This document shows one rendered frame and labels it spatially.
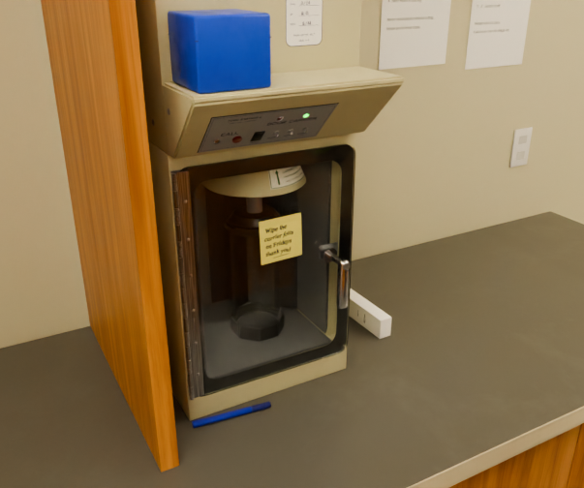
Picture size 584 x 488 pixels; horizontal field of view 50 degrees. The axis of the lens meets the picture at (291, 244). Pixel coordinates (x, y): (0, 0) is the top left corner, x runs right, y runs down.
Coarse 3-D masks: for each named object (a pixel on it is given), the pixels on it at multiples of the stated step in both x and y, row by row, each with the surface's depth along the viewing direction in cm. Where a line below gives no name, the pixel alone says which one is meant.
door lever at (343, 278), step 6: (330, 252) 107; (336, 252) 107; (324, 258) 107; (330, 258) 106; (336, 258) 105; (342, 264) 103; (348, 264) 103; (342, 270) 103; (348, 270) 104; (342, 276) 104; (348, 276) 104; (342, 282) 104; (348, 282) 105; (342, 288) 105; (342, 294) 105; (336, 300) 107; (342, 300) 106; (342, 306) 106
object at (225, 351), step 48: (192, 192) 91; (240, 192) 94; (288, 192) 98; (336, 192) 103; (240, 240) 98; (336, 240) 107; (240, 288) 101; (288, 288) 105; (336, 288) 111; (240, 336) 104; (288, 336) 109; (336, 336) 115; (240, 384) 108
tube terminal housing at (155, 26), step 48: (144, 0) 83; (192, 0) 82; (240, 0) 85; (336, 0) 92; (144, 48) 88; (288, 48) 91; (336, 48) 95; (144, 96) 92; (288, 144) 97; (336, 144) 101; (288, 384) 115
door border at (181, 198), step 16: (176, 192) 89; (192, 224) 92; (192, 240) 93; (192, 256) 94; (192, 272) 95; (192, 288) 96; (192, 304) 97; (192, 320) 99; (192, 336) 100; (192, 352) 101; (192, 368) 102; (192, 384) 103
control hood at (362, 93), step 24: (312, 72) 92; (336, 72) 92; (360, 72) 92; (384, 72) 92; (168, 96) 83; (192, 96) 75; (216, 96) 76; (240, 96) 78; (264, 96) 79; (288, 96) 81; (312, 96) 83; (336, 96) 86; (360, 96) 88; (384, 96) 91; (168, 120) 85; (192, 120) 78; (336, 120) 92; (360, 120) 95; (168, 144) 87; (192, 144) 84; (264, 144) 92
